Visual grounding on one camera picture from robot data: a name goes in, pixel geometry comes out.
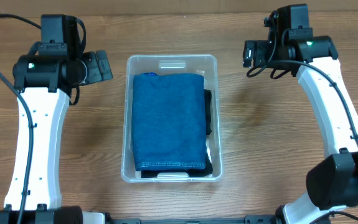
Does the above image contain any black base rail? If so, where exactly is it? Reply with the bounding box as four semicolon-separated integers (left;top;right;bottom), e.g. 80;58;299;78
82;211;282;224

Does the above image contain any blue glitter cloth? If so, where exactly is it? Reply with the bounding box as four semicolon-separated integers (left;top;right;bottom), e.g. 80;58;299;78
141;72;158;77

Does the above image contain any blue denim cloth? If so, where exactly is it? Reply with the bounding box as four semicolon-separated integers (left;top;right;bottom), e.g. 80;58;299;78
131;73;207;171

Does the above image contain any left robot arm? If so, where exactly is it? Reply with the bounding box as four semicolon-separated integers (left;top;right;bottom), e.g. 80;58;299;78
0;14;113;224

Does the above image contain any clear plastic storage bin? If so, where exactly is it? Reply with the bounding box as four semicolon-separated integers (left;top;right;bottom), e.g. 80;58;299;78
121;54;223;183

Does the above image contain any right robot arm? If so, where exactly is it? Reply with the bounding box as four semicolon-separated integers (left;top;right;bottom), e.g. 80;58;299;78
243;4;358;224

